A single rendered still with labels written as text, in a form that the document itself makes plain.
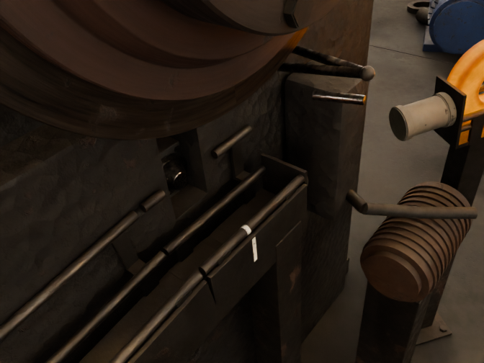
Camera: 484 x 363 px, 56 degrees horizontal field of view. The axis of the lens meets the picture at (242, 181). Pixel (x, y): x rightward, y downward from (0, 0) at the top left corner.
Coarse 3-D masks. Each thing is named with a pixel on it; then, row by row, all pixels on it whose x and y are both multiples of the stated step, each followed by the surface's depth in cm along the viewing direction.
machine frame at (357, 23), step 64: (0, 128) 42; (256, 128) 65; (0, 192) 38; (64, 192) 43; (128, 192) 50; (192, 192) 61; (0, 256) 40; (64, 256) 46; (320, 256) 105; (0, 320) 43; (64, 320) 49
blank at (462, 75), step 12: (480, 48) 72; (468, 60) 72; (480, 60) 71; (456, 72) 74; (468, 72) 72; (480, 72) 72; (456, 84) 74; (468, 84) 73; (480, 84) 74; (468, 96) 75; (480, 96) 79; (468, 108) 77; (480, 108) 77
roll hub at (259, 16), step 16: (176, 0) 25; (192, 0) 24; (208, 0) 23; (224, 0) 24; (240, 0) 25; (256, 0) 26; (272, 0) 27; (320, 0) 32; (336, 0) 33; (192, 16) 28; (208, 16) 26; (224, 16) 25; (240, 16) 26; (256, 16) 27; (272, 16) 28; (320, 16) 32; (256, 32) 28; (272, 32) 29; (288, 32) 30
